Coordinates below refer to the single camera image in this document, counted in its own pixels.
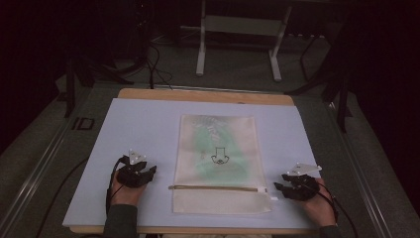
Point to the green garment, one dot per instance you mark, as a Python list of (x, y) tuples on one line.
[(219, 148)]

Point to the aluminium rail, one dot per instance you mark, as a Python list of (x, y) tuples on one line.
[(363, 178), (33, 180)]

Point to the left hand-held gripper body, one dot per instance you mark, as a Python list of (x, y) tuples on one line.
[(132, 173)]

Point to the pale lavender mat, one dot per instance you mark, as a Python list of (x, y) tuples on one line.
[(138, 132)]

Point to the black tripod stand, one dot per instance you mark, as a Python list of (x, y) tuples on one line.
[(333, 86)]

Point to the cream mesh laundry bag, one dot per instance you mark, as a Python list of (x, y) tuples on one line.
[(219, 165)]

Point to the white metal stand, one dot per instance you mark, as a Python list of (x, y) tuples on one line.
[(241, 25)]

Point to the person's left hand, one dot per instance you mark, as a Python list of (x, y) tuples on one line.
[(127, 195)]

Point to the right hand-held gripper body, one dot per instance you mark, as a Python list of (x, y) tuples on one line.
[(305, 185)]

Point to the person's right hand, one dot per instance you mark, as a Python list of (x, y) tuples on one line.
[(320, 206)]

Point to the black floor bracket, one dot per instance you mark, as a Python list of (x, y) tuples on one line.
[(83, 123)]

